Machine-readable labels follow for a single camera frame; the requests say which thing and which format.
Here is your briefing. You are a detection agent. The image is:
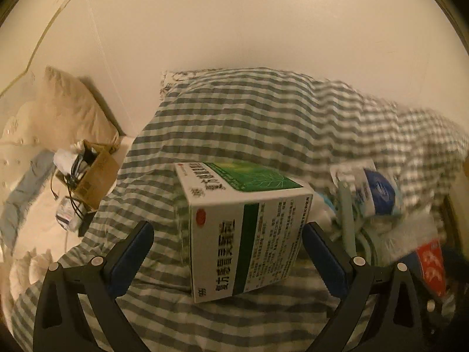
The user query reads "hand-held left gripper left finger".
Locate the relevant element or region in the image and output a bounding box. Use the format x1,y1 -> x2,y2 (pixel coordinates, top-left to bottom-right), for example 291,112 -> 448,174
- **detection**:
33,221 -> 155,352

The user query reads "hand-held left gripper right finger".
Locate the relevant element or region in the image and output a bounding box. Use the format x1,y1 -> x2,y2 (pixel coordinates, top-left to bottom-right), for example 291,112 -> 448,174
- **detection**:
303,221 -> 432,352

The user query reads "green and white medicine box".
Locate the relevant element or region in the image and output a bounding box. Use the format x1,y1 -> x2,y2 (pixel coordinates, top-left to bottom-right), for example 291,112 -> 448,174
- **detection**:
175,161 -> 314,304

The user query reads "plastic wrapped bundle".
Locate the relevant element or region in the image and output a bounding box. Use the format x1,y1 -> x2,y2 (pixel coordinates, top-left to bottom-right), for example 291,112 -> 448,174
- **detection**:
56,197 -> 82,232

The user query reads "cardboard box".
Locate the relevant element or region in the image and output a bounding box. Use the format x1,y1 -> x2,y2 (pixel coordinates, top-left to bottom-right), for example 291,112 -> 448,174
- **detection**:
55,140 -> 120,211

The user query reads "blue and white plastic packet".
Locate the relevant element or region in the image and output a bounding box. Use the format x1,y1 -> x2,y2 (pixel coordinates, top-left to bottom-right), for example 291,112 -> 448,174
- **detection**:
330,160 -> 404,218

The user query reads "red printed packet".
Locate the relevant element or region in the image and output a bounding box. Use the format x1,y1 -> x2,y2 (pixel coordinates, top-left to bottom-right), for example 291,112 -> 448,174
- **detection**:
415,240 -> 448,298

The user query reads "light blue cloth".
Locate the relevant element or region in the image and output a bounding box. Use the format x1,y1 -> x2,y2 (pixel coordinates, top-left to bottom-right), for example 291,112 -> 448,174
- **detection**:
0,151 -> 57,243

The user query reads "white fluffy bedding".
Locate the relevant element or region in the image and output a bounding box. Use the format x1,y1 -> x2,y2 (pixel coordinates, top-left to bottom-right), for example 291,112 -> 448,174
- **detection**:
0,101 -> 85,301

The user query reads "grey checkered blanket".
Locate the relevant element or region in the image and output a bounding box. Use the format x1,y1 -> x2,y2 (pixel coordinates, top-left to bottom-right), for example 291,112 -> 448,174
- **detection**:
11,67 -> 469,352

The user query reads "beige pillow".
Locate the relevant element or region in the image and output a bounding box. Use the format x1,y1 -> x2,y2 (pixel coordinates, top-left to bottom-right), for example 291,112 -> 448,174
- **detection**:
36,67 -> 120,152

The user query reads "patterned white pillow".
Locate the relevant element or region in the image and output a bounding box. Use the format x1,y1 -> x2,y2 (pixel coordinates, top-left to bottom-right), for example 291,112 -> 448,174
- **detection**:
160,70 -> 206,99

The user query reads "pale green cable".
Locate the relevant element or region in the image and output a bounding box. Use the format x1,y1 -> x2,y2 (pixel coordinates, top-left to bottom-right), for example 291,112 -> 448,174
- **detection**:
338,181 -> 382,265

